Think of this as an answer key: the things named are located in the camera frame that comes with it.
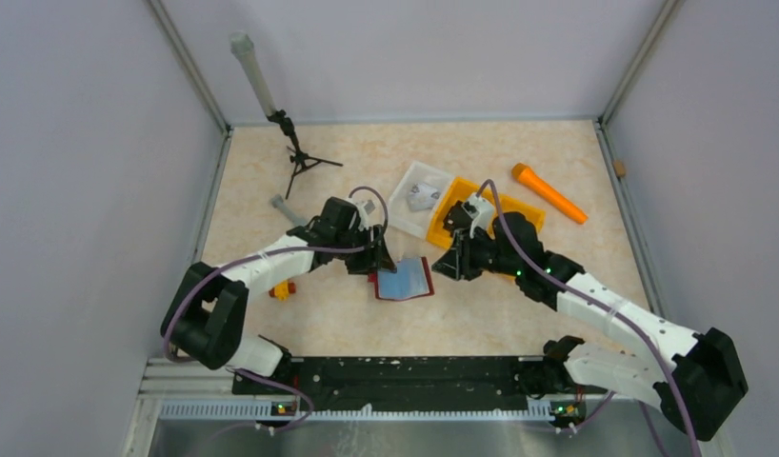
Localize grey tube on tripod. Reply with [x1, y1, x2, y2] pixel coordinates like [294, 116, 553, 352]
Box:
[230, 31, 277, 119]

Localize silver card in white bin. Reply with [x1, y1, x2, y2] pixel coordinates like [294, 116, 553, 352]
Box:
[406, 182, 441, 212]

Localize grey toy block bar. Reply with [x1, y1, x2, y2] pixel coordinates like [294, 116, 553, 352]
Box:
[270, 194, 308, 227]

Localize yellow plastic double bin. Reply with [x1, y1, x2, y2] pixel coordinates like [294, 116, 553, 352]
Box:
[427, 178, 546, 281]

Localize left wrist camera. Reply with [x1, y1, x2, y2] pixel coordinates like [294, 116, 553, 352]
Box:
[350, 199, 376, 229]

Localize orange plastic cylinder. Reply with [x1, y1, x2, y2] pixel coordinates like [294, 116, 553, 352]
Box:
[511, 163, 588, 225]

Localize white plastic bin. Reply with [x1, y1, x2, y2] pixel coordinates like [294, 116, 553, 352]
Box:
[387, 161, 455, 240]

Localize small brown wall knob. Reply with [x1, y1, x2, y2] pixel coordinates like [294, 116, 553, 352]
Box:
[612, 160, 627, 179]

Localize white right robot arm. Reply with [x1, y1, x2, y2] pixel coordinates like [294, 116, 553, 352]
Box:
[433, 206, 749, 442]

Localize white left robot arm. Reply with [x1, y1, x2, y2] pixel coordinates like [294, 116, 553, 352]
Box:
[160, 197, 394, 377]

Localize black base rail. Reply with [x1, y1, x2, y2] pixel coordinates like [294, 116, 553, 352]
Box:
[231, 354, 609, 414]

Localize red card holder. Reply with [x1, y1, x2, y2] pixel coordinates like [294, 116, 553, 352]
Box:
[370, 257, 435, 302]

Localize black mini tripod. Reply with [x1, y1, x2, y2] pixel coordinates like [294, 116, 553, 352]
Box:
[267, 109, 343, 200]

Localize black cards in yellow bin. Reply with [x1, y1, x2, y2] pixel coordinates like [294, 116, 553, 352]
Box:
[443, 201, 472, 234]

